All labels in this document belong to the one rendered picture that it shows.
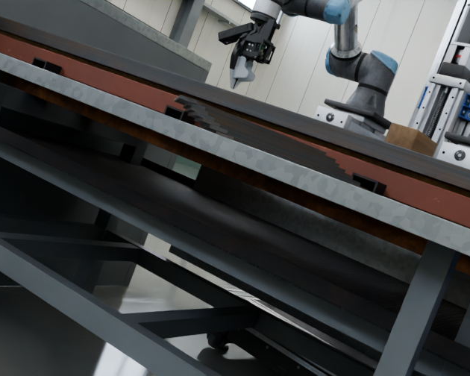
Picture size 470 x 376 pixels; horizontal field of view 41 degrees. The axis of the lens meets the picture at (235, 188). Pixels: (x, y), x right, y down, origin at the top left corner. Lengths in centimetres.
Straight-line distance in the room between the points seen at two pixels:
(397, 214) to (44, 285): 102
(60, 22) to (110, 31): 23
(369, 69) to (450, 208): 134
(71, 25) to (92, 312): 104
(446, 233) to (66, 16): 161
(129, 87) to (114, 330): 55
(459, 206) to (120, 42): 153
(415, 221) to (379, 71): 163
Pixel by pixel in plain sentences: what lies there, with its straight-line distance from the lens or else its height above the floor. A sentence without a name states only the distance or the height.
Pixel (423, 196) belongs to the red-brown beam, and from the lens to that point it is 113.
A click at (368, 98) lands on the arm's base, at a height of 109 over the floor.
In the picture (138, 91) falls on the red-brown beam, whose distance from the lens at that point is 147.
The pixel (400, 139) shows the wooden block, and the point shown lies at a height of 87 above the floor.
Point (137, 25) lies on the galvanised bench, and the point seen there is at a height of 103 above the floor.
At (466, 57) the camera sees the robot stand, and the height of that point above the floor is 133.
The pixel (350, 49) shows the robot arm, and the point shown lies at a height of 123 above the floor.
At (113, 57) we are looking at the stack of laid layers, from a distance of 155.
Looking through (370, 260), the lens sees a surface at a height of 57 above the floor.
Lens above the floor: 74
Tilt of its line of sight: 3 degrees down
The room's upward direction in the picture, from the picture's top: 21 degrees clockwise
